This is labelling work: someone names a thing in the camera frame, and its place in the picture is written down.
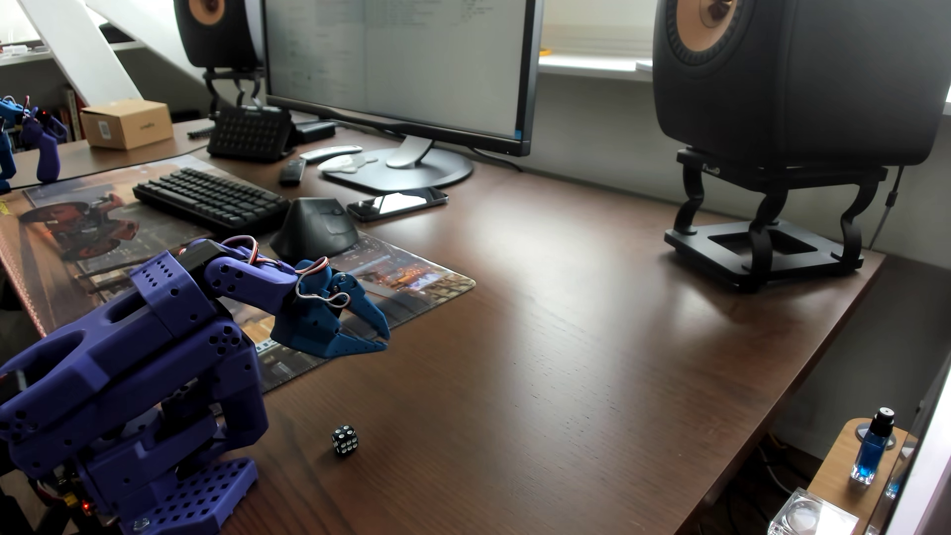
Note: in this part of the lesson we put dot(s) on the black remote control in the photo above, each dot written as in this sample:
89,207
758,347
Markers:
292,172

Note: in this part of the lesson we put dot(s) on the silver remote control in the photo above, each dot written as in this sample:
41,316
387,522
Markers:
331,152

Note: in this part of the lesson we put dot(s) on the cardboard box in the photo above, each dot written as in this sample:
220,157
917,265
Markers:
130,126

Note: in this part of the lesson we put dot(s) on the small black speaker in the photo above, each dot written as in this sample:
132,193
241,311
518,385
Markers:
215,41

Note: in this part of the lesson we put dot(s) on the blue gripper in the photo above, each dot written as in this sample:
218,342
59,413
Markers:
317,324

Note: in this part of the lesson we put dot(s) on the computer monitor with stand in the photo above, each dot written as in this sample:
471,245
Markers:
401,67

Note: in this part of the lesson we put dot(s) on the row of books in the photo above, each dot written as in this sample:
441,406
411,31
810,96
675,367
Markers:
72,111

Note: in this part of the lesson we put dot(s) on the small black speaker stand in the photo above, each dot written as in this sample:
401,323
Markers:
234,73

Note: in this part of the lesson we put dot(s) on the clear glass cube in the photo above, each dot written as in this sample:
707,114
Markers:
810,516

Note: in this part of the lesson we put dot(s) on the black keyboard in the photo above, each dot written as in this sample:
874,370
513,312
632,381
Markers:
208,197

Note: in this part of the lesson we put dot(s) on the black desk dock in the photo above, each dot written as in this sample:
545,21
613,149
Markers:
316,131

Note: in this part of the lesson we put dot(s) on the black smartphone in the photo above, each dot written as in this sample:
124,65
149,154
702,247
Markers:
397,203

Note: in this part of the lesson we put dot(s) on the wooden side shelf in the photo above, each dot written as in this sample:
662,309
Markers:
836,475

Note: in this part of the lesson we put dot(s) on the purple robot arm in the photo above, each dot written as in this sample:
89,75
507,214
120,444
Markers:
148,357

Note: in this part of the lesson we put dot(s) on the white furniture panel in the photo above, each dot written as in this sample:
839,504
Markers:
929,475

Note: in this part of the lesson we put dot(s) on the white flat gadget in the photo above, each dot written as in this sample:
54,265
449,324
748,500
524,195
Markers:
342,163

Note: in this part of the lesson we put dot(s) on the white slanted beam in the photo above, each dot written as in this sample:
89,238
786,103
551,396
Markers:
74,52

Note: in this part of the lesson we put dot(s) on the large black speaker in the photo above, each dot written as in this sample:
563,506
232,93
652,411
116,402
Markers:
802,82

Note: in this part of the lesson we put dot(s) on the black perforated keypad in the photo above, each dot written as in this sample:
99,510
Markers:
249,134

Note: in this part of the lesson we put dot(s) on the large black speaker stand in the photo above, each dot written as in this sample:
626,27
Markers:
743,256

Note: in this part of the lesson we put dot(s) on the white window sill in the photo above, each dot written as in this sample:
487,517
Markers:
594,65

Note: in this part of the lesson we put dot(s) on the blue liquid bottle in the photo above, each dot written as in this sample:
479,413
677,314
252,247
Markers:
869,453

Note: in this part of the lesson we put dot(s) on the blue purple leader arm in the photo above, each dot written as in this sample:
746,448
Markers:
48,148

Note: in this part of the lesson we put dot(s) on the black vertical mouse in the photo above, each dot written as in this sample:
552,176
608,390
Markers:
316,227

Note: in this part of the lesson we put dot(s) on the dark blue dice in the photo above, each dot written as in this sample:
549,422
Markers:
345,441

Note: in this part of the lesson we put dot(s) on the printed desk mat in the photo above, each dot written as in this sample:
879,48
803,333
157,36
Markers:
401,279

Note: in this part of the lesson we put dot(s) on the controller circuit board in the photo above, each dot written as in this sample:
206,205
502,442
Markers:
70,499

